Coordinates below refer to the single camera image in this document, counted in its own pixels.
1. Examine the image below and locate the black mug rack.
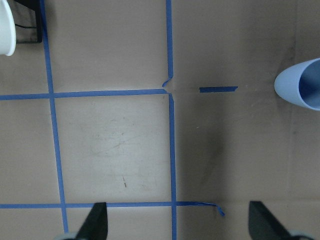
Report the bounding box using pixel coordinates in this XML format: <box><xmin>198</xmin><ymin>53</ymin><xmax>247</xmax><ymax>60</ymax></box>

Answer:
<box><xmin>10</xmin><ymin>0</ymin><xmax>43</xmax><ymax>45</ymax></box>

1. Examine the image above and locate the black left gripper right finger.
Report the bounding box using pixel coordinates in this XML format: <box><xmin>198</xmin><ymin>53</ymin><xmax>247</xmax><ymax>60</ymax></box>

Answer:
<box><xmin>248</xmin><ymin>201</ymin><xmax>299</xmax><ymax>240</ymax></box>

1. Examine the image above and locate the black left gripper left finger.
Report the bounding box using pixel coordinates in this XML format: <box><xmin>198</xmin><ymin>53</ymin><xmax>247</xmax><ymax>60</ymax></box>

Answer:
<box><xmin>74</xmin><ymin>202</ymin><xmax>108</xmax><ymax>240</ymax></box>

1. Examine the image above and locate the white mug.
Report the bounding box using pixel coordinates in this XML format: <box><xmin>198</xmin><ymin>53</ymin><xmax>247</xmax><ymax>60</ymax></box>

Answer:
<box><xmin>0</xmin><ymin>0</ymin><xmax>17</xmax><ymax>56</ymax></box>

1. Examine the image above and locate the light blue cup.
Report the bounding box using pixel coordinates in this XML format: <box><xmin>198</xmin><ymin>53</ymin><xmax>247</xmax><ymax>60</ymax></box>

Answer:
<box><xmin>274</xmin><ymin>58</ymin><xmax>320</xmax><ymax>111</ymax></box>

